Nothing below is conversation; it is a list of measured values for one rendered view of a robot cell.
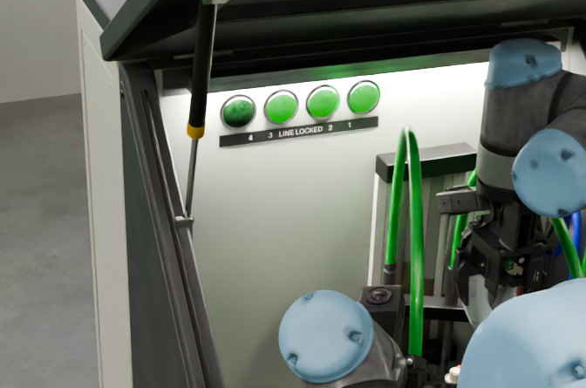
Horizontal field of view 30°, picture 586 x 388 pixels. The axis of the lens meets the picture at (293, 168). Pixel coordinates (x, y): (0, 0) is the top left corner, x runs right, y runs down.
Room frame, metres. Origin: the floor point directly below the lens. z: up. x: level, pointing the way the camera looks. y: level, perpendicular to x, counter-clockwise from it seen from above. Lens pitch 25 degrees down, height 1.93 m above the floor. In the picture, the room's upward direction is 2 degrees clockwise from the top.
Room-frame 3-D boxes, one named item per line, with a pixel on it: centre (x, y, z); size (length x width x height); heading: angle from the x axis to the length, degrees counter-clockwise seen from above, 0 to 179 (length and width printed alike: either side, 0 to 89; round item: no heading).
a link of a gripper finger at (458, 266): (1.09, -0.21, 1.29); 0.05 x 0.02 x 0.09; 112
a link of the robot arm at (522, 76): (1.08, -0.24, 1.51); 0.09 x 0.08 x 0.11; 57
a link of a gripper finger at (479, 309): (1.07, -0.22, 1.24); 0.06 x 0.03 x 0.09; 22
